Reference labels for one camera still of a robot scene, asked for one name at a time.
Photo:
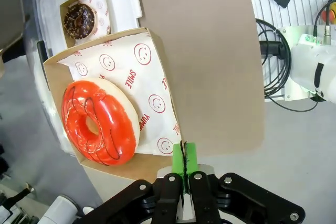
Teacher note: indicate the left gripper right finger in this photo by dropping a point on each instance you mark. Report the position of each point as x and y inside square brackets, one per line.
[191, 158]

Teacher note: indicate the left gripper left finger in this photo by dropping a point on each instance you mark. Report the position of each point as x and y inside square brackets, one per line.
[178, 161]

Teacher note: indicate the red glazed donut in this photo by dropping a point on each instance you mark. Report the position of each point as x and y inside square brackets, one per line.
[115, 119]

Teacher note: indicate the brown cardboard donut box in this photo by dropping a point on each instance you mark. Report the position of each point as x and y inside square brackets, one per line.
[68, 41]
[162, 61]

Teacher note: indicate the white smile print paper liner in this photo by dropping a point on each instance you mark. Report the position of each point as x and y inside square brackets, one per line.
[103, 16]
[123, 58]

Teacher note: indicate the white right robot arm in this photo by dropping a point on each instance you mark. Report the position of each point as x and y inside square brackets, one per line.
[307, 61]

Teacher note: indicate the chocolate donut with colourful sprinkles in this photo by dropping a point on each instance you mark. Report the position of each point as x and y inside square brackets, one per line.
[71, 23]

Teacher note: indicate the white cylindrical object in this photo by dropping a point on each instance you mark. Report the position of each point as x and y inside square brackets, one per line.
[59, 209]

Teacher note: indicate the red emergency stop button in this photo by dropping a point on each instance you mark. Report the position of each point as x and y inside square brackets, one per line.
[333, 15]

